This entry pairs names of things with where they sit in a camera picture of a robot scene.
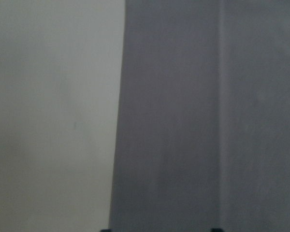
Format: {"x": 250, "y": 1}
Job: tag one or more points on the brown t-shirt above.
{"x": 203, "y": 133}

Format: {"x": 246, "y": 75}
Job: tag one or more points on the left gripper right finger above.
{"x": 216, "y": 230}

